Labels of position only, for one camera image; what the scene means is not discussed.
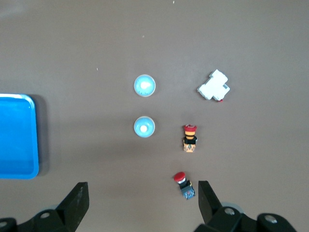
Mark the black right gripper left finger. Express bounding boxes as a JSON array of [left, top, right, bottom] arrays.
[[0, 182, 90, 232]]

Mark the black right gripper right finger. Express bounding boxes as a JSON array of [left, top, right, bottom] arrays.
[[194, 180, 297, 232]]

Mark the blue dome call bell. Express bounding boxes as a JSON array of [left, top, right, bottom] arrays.
[[133, 74, 156, 98], [133, 116, 156, 138]]

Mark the red push button black base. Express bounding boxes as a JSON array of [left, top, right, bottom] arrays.
[[173, 171, 196, 200]]

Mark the red emergency stop yellow collar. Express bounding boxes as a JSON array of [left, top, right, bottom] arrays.
[[182, 123, 198, 154]]

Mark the blue plastic tray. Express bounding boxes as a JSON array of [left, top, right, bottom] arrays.
[[0, 93, 40, 180]]

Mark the white circuit breaker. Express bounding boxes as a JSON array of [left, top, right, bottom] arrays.
[[197, 69, 231, 102]]

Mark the brown table mat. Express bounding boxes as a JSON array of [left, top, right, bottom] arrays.
[[0, 0, 309, 232]]

